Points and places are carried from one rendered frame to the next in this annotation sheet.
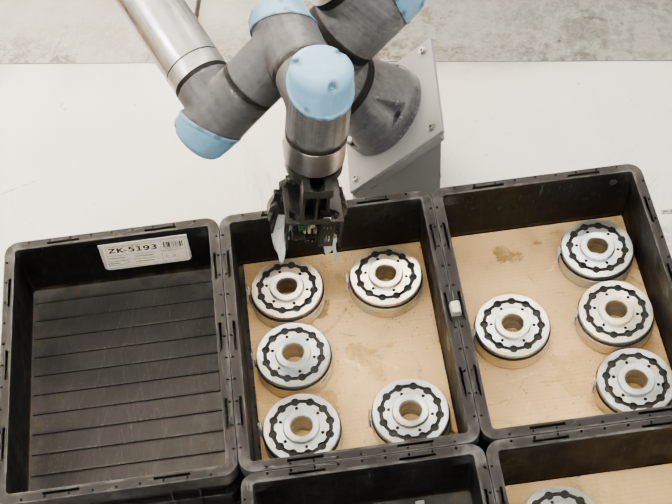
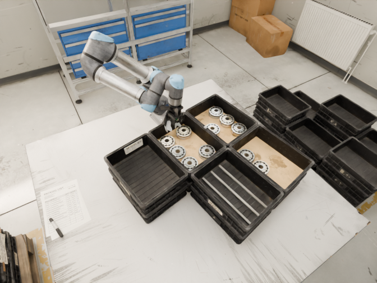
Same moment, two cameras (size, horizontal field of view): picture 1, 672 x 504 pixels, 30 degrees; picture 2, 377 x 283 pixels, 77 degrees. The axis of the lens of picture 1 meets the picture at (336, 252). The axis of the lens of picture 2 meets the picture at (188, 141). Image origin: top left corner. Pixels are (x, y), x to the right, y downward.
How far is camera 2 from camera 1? 0.69 m
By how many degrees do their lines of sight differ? 25
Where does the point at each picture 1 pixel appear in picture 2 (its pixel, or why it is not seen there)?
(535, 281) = (208, 121)
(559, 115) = (185, 98)
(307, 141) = (177, 96)
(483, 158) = not seen: hidden behind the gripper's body
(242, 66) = (154, 87)
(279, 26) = (160, 75)
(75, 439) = (142, 190)
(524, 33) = not seen: hidden behind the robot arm
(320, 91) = (180, 81)
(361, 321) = (183, 141)
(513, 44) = not seen: hidden behind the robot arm
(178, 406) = (160, 173)
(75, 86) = (82, 129)
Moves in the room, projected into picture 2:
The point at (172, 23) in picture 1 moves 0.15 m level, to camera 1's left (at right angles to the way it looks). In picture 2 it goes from (131, 86) to (105, 96)
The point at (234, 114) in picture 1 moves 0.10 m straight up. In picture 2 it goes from (156, 99) to (154, 82)
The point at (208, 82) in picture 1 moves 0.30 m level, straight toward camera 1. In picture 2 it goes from (146, 94) to (187, 123)
